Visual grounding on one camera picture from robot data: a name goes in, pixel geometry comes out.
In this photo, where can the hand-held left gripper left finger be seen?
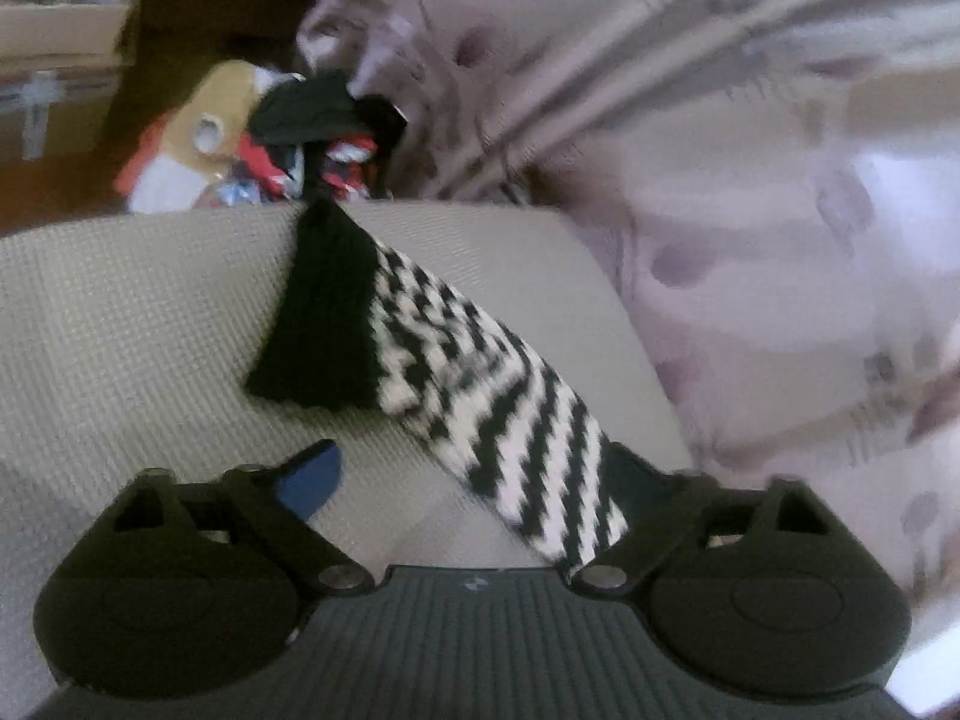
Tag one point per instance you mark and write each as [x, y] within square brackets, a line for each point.
[311, 478]

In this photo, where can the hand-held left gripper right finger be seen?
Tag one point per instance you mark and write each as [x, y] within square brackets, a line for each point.
[654, 526]

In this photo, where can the black white zigzag knit garment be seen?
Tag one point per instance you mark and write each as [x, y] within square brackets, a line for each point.
[450, 360]

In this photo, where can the pile of colourful clothes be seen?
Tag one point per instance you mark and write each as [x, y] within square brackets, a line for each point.
[247, 172]

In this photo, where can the black cloth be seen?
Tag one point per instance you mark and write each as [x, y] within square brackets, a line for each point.
[304, 114]

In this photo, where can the purple leaf print curtain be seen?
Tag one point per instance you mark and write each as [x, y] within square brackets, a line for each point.
[712, 165]

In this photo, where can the tan cardboard piece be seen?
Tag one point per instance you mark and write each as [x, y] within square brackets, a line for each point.
[217, 101]

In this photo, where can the cardboard box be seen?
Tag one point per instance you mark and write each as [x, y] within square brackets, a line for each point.
[52, 52]

